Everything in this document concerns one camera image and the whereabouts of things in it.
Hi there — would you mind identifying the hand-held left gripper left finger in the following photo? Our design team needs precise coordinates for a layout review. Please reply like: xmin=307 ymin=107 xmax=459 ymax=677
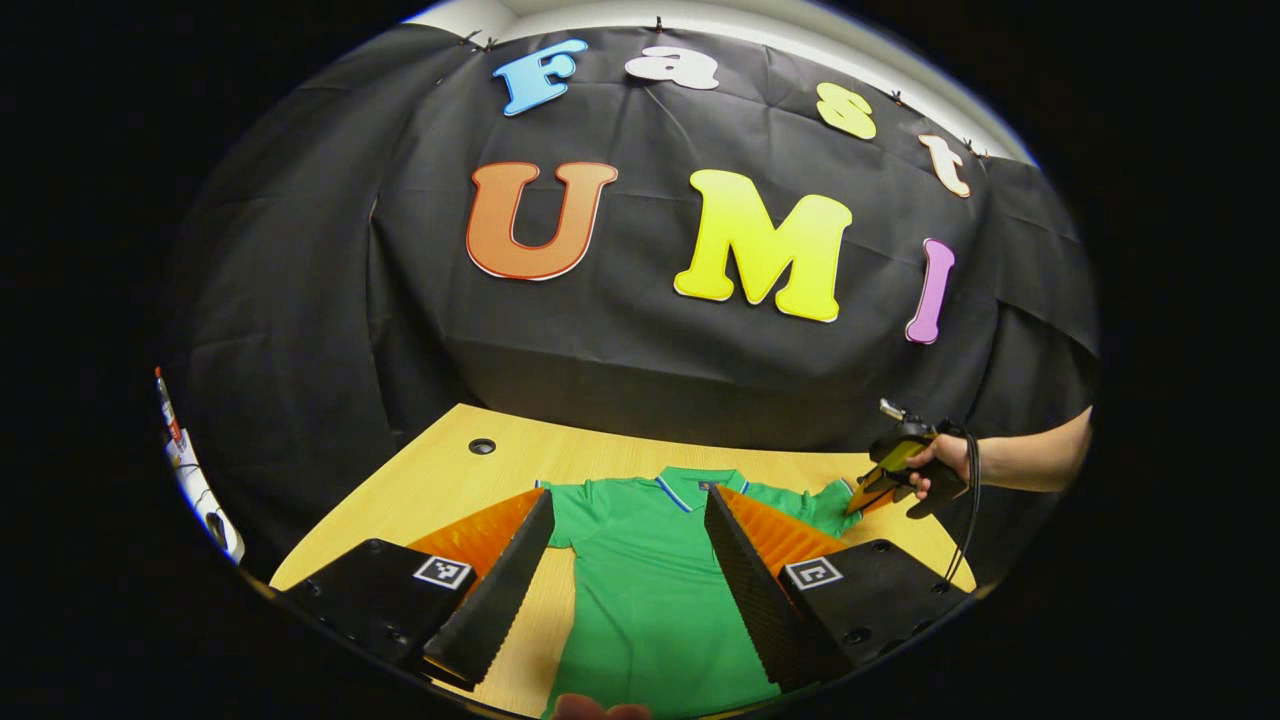
xmin=278 ymin=488 xmax=557 ymax=693

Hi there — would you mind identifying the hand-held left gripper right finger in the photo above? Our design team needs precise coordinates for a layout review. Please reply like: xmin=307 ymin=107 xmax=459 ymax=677
xmin=704 ymin=486 xmax=976 ymax=693

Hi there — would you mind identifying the green T-shirt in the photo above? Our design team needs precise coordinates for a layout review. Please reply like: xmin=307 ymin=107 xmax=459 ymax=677
xmin=535 ymin=466 xmax=866 ymax=720

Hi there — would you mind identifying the black backdrop cloth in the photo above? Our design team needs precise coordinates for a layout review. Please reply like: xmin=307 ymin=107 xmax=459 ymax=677
xmin=160 ymin=22 xmax=1101 ymax=583

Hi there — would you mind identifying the row of black cloth clips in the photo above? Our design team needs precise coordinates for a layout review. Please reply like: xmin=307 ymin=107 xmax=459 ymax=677
xmin=458 ymin=14 xmax=993 ymax=161

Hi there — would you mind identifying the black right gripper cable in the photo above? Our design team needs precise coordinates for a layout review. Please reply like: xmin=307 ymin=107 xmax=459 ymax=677
xmin=938 ymin=424 xmax=984 ymax=587

